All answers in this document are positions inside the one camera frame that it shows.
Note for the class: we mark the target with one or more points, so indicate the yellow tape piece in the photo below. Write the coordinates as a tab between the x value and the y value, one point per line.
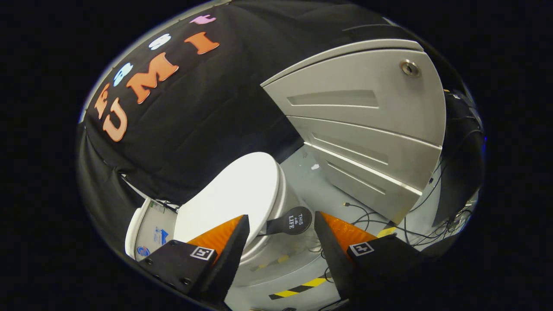
386	232

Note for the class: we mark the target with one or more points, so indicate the yellow black hazard tape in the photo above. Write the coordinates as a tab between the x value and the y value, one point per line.
315	282

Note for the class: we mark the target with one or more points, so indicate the white drawer cabinet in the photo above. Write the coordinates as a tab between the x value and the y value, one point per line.
367	129

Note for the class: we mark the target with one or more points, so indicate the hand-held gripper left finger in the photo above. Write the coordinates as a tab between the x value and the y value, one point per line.
227	259

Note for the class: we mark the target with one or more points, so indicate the white toilet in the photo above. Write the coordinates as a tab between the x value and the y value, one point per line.
151	224

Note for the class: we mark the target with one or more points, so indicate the black backdrop cloth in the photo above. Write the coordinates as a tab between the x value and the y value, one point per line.
207	121

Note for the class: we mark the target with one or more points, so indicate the white toilet lid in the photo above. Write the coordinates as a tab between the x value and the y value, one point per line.
233	194

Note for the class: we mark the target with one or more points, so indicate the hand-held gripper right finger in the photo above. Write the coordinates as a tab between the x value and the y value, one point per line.
332	255

